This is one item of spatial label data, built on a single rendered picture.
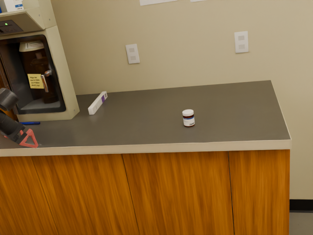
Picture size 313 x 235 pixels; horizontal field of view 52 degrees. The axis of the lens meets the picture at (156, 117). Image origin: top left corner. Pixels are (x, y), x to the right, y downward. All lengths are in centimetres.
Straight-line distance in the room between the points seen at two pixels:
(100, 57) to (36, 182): 84
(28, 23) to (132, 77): 71
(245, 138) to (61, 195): 92
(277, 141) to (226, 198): 35
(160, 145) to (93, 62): 94
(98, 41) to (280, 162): 125
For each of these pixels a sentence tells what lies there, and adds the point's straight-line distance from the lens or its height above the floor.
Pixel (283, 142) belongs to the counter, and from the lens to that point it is 127.
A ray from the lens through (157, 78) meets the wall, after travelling 197.
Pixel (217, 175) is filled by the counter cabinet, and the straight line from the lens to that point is 138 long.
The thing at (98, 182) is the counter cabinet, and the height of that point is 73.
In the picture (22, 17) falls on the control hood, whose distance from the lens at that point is 159.
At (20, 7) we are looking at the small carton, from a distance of 164.
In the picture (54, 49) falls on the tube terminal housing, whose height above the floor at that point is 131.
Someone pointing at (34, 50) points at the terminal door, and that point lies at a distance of 170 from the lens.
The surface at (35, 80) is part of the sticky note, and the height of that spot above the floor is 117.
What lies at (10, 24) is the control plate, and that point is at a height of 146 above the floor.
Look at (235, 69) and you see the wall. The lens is 191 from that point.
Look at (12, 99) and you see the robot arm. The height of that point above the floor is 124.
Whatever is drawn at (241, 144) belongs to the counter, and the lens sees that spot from 127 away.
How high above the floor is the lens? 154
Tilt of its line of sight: 23 degrees down
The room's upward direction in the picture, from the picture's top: 9 degrees counter-clockwise
